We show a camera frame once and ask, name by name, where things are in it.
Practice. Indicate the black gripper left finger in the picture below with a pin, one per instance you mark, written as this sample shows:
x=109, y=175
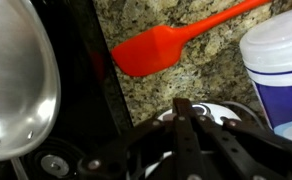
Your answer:
x=182, y=146

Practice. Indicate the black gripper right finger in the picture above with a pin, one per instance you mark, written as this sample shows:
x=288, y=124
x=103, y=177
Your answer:
x=239, y=150

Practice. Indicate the Lysol wipes canister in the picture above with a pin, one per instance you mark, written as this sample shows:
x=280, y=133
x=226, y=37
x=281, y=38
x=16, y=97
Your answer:
x=279, y=76

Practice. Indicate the red silicone spatula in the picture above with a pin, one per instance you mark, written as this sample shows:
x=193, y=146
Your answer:
x=152, y=50

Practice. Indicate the black electric stove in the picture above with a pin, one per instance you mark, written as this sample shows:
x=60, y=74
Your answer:
x=86, y=83

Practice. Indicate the stainless steel frying pan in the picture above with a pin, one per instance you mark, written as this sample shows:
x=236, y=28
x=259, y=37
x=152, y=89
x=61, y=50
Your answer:
x=19, y=76

